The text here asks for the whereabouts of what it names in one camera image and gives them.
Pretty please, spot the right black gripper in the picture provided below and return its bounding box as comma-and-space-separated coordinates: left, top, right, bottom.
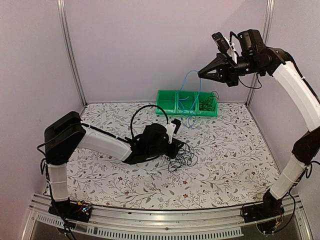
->
199, 52, 265, 87

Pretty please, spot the blue cable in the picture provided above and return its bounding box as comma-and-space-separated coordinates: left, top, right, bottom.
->
177, 70, 204, 130

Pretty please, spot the thin black cable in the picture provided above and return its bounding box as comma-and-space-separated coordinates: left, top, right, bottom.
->
198, 90, 220, 113

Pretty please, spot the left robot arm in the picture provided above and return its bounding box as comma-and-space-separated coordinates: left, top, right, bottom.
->
36, 111, 185, 217

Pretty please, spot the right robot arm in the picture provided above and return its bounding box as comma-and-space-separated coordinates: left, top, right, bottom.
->
198, 29, 320, 222

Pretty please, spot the right green bin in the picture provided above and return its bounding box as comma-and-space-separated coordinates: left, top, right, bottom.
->
196, 92, 218, 117

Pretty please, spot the green bin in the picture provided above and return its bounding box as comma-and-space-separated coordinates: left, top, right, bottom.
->
196, 92, 218, 117
175, 91, 198, 116
156, 90, 178, 115

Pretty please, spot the middle green bin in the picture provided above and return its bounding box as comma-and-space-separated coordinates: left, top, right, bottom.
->
175, 91, 198, 116

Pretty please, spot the left green bin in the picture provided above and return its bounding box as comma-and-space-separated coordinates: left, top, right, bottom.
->
156, 90, 178, 115

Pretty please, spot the floral table mat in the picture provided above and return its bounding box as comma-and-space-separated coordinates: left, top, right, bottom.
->
67, 103, 280, 210

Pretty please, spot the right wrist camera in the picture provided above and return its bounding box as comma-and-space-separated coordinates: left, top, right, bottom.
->
211, 32, 239, 64

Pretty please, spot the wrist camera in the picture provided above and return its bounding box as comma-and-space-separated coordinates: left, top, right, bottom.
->
165, 118, 181, 144
211, 32, 239, 64

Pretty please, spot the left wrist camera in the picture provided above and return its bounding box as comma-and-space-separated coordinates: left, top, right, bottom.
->
165, 118, 181, 144

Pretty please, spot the right aluminium post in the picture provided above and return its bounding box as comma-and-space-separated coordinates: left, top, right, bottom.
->
246, 0, 275, 106

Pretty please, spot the aluminium post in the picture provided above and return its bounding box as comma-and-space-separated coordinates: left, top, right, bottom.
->
56, 0, 88, 107
246, 0, 275, 106

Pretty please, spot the front aluminium rail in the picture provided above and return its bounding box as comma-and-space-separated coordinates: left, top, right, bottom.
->
20, 193, 313, 240

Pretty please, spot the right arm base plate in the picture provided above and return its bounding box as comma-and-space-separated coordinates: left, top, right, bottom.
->
240, 200, 285, 223

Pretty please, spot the left aluminium post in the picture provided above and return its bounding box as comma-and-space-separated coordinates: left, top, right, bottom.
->
56, 0, 88, 107

